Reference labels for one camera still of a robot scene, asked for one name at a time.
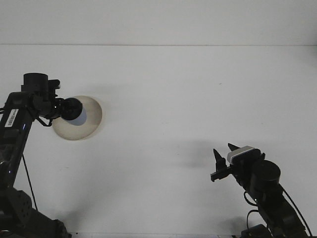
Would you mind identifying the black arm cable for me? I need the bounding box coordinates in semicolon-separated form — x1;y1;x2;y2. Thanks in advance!
243;188;312;236
21;116;54;211

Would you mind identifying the pale round plate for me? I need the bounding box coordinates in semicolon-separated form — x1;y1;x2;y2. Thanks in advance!
52;95;103;141

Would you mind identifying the pale blue cup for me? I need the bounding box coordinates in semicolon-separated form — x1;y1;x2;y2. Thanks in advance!
60;98;88;126

